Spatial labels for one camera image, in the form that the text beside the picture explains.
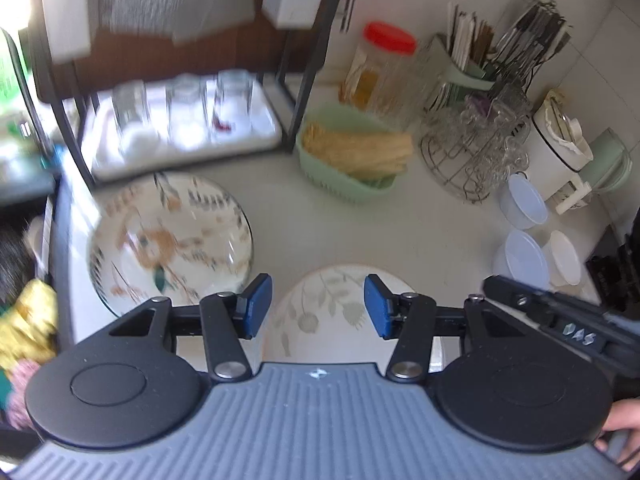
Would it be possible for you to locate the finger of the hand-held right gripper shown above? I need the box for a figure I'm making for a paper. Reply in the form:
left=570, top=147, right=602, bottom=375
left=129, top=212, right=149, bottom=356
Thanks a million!
left=482, top=275, right=563, bottom=329

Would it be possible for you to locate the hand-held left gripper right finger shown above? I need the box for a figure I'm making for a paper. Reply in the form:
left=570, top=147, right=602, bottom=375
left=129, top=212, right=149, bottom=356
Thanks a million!
left=363, top=274, right=538, bottom=382

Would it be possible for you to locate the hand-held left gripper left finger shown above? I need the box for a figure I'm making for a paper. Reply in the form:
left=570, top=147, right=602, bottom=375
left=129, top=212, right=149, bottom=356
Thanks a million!
left=109, top=273, right=274, bottom=382

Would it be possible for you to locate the upturned floral ceramic bowl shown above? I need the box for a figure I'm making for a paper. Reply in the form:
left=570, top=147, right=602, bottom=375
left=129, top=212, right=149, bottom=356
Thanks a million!
left=262, top=264, right=422, bottom=367

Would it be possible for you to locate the large floral plate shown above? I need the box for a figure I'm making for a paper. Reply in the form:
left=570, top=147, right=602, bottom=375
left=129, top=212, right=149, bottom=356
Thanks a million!
left=87, top=172, right=256, bottom=319

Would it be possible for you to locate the person's right hand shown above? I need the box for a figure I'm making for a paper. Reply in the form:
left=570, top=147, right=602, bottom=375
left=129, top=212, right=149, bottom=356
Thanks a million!
left=596, top=397, right=640, bottom=472

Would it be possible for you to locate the black induction stove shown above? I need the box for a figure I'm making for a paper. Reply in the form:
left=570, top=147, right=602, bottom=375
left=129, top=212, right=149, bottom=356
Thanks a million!
left=585, top=200, right=640, bottom=312

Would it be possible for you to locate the green plastic basket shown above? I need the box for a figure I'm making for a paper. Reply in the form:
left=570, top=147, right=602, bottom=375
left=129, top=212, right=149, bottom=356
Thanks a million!
left=295, top=102, right=417, bottom=205

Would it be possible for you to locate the white electric cooker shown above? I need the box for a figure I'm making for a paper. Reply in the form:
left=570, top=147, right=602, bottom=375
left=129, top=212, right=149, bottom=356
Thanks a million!
left=520, top=89, right=597, bottom=216

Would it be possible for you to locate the bundle of bamboo sticks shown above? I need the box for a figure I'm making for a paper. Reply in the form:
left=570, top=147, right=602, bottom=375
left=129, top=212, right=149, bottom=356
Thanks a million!
left=302, top=122, right=415, bottom=184

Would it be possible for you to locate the pale green kettle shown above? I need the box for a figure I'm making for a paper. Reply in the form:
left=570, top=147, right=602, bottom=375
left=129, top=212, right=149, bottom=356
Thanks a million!
left=580, top=127, right=634, bottom=196

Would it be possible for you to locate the white drip tray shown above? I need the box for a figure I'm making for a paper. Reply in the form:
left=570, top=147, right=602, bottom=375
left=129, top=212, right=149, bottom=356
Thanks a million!
left=80, top=77, right=284, bottom=182

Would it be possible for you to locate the cluster of glass cups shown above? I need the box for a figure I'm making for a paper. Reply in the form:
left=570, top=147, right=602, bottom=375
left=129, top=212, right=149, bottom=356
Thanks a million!
left=429, top=85, right=534, bottom=182

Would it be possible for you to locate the black metal shelf rack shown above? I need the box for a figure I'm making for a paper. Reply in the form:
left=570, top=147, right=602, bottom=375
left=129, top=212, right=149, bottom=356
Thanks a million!
left=19, top=0, right=362, bottom=191

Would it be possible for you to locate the clear drinking glass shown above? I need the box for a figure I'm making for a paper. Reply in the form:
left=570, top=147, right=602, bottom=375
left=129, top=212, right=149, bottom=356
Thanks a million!
left=215, top=70, right=254, bottom=132
left=112, top=80, right=152, bottom=147
left=167, top=75, right=209, bottom=142

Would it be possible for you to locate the ribbed tall glass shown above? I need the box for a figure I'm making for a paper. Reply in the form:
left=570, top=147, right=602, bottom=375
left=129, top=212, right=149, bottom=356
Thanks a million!
left=372, top=42, right=452, bottom=131

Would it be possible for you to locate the green utensil holder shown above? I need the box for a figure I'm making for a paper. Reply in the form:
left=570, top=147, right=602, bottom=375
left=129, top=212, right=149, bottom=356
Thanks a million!
left=425, top=35, right=501, bottom=111

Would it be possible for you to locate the yellow cloth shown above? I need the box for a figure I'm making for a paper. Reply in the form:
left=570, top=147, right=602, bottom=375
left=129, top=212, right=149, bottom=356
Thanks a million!
left=0, top=280, right=60, bottom=372

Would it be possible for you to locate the red lid glass jar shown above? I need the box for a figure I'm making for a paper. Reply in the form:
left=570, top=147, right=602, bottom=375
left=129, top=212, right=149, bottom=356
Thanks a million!
left=340, top=21, right=419, bottom=121

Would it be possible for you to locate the pink cloth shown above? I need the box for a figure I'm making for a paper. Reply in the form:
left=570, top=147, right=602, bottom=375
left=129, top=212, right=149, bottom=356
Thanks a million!
left=0, top=357, right=51, bottom=431

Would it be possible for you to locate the bunch of metal cutlery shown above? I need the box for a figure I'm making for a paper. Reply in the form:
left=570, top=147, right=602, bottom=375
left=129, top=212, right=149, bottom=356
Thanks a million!
left=492, top=0, right=574, bottom=97

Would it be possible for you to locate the bunch of chopsticks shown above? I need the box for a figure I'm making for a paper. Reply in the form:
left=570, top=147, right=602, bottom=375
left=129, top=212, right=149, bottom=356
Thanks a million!
left=446, top=0, right=496, bottom=70

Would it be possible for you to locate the wire cup rack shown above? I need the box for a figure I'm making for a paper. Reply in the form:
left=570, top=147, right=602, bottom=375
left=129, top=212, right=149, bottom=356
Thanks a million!
left=419, top=82, right=533, bottom=205

